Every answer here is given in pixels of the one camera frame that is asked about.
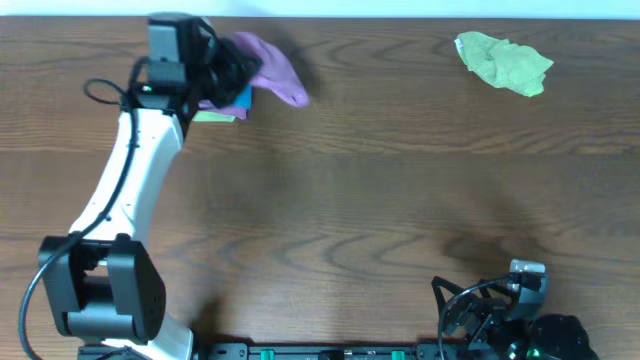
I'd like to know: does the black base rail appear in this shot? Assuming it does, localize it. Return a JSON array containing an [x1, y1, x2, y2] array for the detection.
[[77, 341, 471, 360]]

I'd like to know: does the crumpled green cloth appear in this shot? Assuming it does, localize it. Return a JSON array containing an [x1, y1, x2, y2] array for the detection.
[[454, 31, 554, 97]]

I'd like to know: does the light green folded cloth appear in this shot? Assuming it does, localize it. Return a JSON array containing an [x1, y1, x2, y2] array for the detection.
[[193, 111, 236, 123]]

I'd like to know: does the blue folded cloth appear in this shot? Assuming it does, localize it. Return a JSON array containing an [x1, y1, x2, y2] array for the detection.
[[233, 85, 253, 110]]

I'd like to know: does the purple microfiber cloth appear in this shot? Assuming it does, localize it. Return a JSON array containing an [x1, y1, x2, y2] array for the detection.
[[230, 32, 310, 108]]

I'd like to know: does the purple folded cloth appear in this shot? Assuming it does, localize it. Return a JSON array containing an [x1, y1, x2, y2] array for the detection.
[[198, 100, 252, 120]]

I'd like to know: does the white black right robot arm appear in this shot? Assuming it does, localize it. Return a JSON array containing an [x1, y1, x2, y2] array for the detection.
[[431, 271, 598, 360]]

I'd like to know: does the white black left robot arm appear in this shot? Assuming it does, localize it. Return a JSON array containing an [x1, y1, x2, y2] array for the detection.
[[33, 13, 261, 359]]

